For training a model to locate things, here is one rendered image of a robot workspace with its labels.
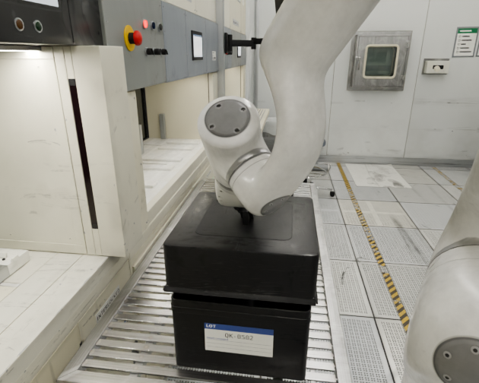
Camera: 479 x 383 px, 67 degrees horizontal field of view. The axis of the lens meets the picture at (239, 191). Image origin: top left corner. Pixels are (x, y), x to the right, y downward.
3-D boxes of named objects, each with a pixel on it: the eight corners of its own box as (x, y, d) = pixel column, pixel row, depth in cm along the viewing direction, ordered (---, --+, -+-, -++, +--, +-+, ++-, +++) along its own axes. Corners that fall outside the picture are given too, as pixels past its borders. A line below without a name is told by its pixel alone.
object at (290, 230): (318, 306, 65) (324, 242, 61) (161, 292, 69) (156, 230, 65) (312, 232, 93) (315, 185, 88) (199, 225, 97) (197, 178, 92)
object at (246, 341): (174, 366, 77) (168, 299, 71) (204, 288, 103) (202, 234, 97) (306, 382, 73) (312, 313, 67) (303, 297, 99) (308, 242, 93)
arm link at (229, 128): (277, 175, 58) (246, 135, 62) (275, 128, 46) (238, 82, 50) (231, 202, 57) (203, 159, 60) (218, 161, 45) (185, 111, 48)
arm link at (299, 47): (448, 36, 37) (282, 218, 55) (347, -42, 43) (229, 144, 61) (414, 16, 30) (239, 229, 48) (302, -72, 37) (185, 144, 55)
